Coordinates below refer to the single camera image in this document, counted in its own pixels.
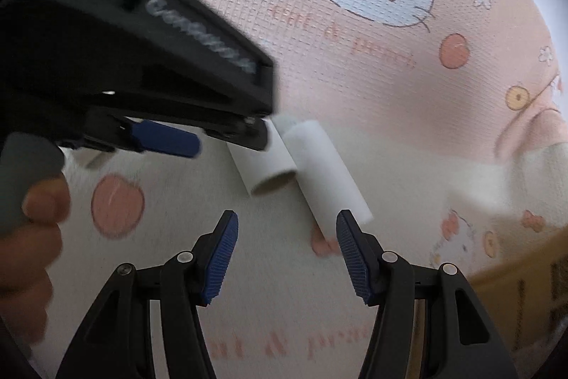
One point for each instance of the white cardboard core tube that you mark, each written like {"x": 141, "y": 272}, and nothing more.
{"x": 259, "y": 168}

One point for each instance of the pink cat print blanket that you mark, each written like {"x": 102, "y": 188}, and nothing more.
{"x": 377, "y": 95}

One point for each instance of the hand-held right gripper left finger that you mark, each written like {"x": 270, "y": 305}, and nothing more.
{"x": 219, "y": 261}

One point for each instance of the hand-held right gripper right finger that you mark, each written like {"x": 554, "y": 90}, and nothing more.
{"x": 353, "y": 261}

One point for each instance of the brown cardboard box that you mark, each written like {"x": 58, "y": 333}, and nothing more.
{"x": 510, "y": 294}

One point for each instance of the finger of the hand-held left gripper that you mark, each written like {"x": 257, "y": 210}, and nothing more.
{"x": 164, "y": 138}
{"x": 248, "y": 135}

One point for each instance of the thick white fluffy roll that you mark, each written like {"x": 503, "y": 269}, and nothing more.
{"x": 324, "y": 174}

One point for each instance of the person's left hand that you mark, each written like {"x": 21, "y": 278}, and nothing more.
{"x": 40, "y": 254}

